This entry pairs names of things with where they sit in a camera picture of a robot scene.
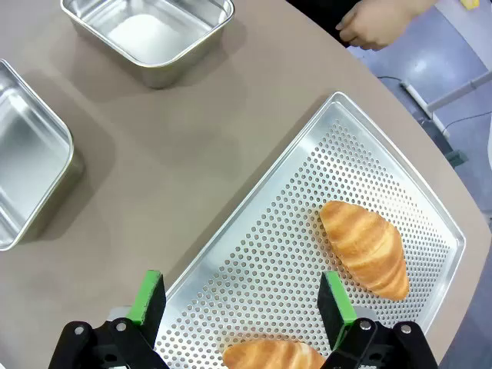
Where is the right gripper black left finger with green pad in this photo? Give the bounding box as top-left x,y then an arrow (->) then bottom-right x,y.
48,270 -> 170,369

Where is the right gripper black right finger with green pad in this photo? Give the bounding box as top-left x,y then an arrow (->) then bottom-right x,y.
317,271 -> 439,369

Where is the golden croissant bread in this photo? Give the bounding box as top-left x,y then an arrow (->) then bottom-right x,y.
318,200 -> 411,301
221,337 -> 327,369

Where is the rectangular stainless steel container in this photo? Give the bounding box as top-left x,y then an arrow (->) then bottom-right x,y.
0,58 -> 84,253
60,0 -> 235,90

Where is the person's bare hand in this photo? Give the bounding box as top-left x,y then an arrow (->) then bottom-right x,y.
335,0 -> 424,52

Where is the perforated aluminium baking tray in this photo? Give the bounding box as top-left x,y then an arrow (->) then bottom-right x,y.
153,91 -> 467,369

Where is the person's black clothing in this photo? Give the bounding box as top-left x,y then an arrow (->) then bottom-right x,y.
286,0 -> 361,48

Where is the white metal frame leg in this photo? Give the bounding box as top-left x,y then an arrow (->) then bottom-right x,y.
399,70 -> 492,139

